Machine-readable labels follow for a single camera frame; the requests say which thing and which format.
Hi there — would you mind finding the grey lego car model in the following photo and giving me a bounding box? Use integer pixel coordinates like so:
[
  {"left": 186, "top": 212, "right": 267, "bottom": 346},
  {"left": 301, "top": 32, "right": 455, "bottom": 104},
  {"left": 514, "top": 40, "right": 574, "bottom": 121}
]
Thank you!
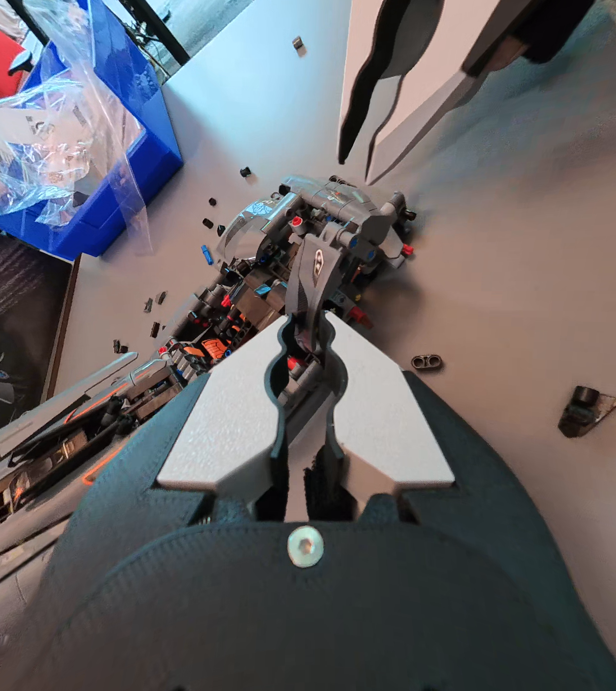
[{"left": 0, "top": 175, "right": 418, "bottom": 568}]

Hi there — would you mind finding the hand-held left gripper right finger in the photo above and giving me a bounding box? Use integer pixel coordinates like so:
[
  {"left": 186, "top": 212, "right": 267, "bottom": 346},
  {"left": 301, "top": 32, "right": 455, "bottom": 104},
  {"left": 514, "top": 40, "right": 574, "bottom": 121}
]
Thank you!
[{"left": 323, "top": 312, "right": 456, "bottom": 515}]

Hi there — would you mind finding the clear plastic bag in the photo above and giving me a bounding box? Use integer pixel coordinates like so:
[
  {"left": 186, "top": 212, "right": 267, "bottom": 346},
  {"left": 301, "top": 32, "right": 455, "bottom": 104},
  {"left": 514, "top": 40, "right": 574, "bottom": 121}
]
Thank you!
[{"left": 0, "top": 0, "right": 153, "bottom": 254}]

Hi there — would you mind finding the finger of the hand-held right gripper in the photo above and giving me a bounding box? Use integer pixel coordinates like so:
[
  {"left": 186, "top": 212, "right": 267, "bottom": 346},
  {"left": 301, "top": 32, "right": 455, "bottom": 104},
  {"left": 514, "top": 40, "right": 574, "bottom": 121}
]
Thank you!
[
  {"left": 364, "top": 0, "right": 538, "bottom": 187},
  {"left": 338, "top": 0, "right": 445, "bottom": 165}
]

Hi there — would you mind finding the black lego panel piece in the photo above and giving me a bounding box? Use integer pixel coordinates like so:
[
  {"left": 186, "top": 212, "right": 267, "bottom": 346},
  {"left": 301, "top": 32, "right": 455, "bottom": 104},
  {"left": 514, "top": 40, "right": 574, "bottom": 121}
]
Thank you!
[{"left": 558, "top": 385, "right": 616, "bottom": 438}]

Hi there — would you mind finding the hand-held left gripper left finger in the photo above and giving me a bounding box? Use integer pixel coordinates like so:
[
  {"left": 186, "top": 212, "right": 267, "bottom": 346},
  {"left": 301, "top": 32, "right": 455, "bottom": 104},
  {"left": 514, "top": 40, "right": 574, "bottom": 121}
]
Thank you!
[{"left": 156, "top": 313, "right": 297, "bottom": 519}]

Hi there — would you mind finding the black metal frame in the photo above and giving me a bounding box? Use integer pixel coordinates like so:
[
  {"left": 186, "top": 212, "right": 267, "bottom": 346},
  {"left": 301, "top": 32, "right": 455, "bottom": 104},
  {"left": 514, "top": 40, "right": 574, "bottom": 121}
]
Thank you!
[{"left": 122, "top": 0, "right": 191, "bottom": 68}]

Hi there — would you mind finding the blue plastic bin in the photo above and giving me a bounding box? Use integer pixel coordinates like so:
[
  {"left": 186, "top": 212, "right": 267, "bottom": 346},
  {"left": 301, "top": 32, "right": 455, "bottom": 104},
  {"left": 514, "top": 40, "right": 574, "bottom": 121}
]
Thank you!
[{"left": 0, "top": 0, "right": 185, "bottom": 259}]

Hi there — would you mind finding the dark lego set box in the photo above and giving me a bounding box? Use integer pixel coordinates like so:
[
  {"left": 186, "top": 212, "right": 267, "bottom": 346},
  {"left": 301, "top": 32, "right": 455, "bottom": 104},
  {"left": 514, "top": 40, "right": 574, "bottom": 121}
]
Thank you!
[{"left": 0, "top": 221, "right": 74, "bottom": 559}]

